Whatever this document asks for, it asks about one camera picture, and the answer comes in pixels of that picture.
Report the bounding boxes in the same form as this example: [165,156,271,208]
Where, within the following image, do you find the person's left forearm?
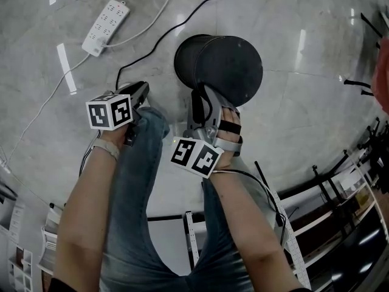
[53,150,121,289]

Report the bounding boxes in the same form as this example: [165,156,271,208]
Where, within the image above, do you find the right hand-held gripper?
[170,84,243,179]

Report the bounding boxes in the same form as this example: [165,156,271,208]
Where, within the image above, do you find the person's right hand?
[214,106,243,170]

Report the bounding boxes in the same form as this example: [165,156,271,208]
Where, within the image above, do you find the black metal frame rack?
[312,117,389,224]

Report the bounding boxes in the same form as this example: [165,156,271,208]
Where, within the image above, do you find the person's blue jeans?
[100,106,274,292]

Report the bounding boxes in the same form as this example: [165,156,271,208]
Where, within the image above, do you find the white paper tray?
[38,226,59,273]

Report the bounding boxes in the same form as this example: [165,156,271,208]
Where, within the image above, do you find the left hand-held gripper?
[86,82,150,147]

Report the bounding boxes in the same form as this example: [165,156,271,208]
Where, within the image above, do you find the white metal shelf rack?
[184,153,389,292]

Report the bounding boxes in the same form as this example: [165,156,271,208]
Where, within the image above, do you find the person's left hand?
[100,128,127,148]

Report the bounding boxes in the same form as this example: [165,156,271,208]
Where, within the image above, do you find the pink sofa chair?
[343,10,389,117]

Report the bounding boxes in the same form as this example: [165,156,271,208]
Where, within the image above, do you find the white wrist strap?
[91,137,122,161]

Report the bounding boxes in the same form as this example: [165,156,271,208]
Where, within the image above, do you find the white power strip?
[81,0,131,57]

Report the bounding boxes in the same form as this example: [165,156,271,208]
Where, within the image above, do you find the black tripod stand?
[254,161,274,192]

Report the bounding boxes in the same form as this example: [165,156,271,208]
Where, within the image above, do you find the white storage shelf unit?
[7,246,34,292]

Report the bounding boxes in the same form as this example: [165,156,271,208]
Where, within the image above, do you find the black floor cable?
[115,0,246,90]

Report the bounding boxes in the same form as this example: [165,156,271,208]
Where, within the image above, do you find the black cylindrical bin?
[174,34,264,108]

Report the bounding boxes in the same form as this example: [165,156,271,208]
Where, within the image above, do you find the person's black shirt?
[47,277,80,292]

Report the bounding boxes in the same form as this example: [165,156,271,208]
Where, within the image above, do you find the white power cable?
[103,0,179,47]
[0,52,92,167]

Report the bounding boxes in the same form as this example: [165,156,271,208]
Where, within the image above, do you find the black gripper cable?
[212,169,288,246]

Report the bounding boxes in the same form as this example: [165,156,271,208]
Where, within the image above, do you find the person's right forearm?
[209,162,305,292]

